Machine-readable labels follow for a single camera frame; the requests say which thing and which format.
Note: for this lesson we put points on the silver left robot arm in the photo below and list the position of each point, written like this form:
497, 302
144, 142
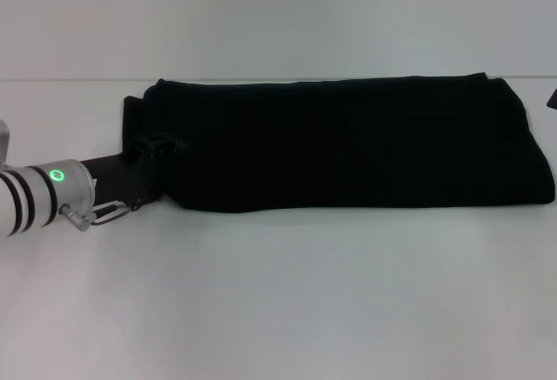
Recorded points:
39, 197

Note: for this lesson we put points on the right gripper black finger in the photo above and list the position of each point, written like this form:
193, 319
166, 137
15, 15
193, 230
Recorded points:
553, 101

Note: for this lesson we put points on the black t-shirt with FREE print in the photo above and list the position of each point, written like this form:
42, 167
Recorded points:
348, 145

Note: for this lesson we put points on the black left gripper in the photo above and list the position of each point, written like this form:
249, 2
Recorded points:
126, 180

